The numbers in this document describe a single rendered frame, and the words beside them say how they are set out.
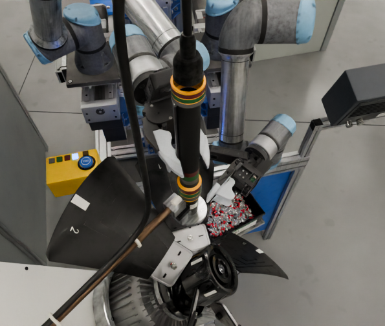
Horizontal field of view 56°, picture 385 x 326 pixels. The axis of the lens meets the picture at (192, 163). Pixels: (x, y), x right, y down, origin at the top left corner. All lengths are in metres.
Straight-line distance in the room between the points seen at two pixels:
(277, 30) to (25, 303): 0.84
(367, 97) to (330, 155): 1.44
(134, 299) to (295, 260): 1.46
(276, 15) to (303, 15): 0.07
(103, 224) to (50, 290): 0.22
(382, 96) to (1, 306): 1.11
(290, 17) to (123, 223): 0.64
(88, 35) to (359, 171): 1.90
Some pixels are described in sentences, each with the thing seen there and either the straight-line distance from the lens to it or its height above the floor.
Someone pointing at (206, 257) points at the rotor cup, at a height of 1.26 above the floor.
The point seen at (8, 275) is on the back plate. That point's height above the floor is 1.30.
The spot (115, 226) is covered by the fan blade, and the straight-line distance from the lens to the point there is 0.73.
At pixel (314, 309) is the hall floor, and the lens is 2.16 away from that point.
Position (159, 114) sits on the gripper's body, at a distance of 0.61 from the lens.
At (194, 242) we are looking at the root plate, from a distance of 0.89.
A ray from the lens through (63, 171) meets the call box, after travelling 1.19.
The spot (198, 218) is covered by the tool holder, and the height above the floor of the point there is 1.36.
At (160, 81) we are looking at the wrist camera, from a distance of 0.55.
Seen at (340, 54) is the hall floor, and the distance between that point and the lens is 3.34.
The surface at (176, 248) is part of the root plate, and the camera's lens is 0.80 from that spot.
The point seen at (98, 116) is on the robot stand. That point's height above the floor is 0.94.
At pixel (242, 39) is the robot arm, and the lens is 0.99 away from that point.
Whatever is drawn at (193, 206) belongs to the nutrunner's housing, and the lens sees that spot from 0.69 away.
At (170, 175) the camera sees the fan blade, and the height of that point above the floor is 1.18.
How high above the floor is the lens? 2.03
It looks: 57 degrees down
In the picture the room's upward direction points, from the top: straight up
